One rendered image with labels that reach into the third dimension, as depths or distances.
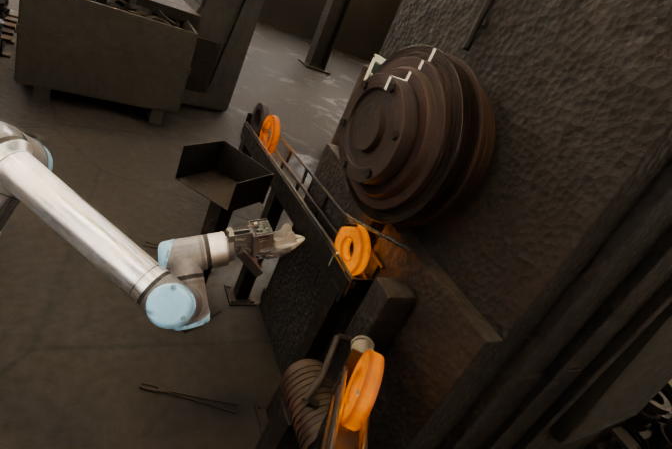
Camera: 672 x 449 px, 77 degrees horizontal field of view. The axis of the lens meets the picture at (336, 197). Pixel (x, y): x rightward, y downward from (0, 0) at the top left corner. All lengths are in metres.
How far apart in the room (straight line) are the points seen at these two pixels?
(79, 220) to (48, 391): 0.79
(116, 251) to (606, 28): 1.09
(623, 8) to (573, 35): 0.10
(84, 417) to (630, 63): 1.68
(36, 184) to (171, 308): 0.39
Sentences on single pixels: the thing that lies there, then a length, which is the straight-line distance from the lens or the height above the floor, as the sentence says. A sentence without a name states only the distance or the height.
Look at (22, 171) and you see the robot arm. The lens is 1.11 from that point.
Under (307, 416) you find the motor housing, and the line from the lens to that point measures 1.14.
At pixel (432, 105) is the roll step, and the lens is 1.01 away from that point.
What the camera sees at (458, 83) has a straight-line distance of 1.01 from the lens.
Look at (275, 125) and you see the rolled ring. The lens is 1.95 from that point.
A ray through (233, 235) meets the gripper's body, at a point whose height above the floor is 0.76.
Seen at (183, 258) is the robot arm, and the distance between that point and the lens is 1.10.
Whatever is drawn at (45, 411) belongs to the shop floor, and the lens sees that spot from 1.66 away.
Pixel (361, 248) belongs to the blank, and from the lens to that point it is 1.22.
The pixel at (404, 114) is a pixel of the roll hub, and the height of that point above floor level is 1.20.
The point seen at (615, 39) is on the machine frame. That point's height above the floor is 1.50.
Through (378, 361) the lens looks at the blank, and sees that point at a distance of 0.92.
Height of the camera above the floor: 1.38
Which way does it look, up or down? 24 degrees down
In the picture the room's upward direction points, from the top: 24 degrees clockwise
